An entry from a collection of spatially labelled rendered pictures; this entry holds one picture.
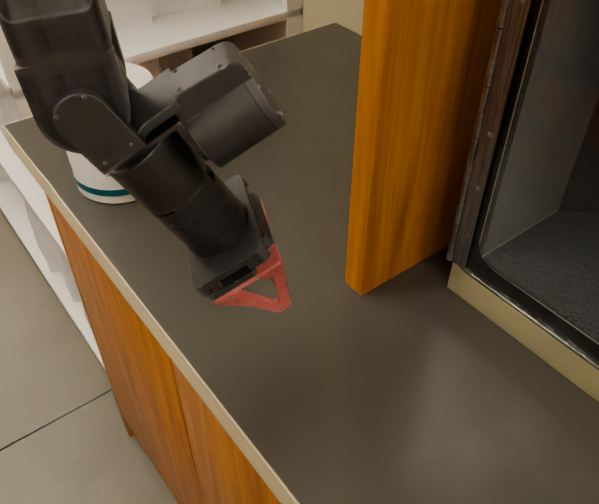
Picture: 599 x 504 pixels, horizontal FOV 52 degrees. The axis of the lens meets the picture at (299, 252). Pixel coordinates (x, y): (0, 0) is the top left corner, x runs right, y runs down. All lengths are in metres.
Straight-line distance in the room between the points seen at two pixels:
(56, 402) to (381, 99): 1.49
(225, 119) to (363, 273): 0.32
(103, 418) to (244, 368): 1.19
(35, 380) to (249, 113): 1.60
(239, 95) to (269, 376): 0.32
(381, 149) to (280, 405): 0.27
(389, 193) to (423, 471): 0.27
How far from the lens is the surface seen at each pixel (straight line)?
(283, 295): 0.54
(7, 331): 2.12
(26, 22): 0.39
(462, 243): 0.68
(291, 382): 0.64
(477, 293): 0.72
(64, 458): 1.78
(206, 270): 0.49
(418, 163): 0.66
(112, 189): 0.87
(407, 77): 0.59
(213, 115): 0.43
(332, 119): 1.04
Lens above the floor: 1.46
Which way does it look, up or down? 42 degrees down
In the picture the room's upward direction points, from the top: straight up
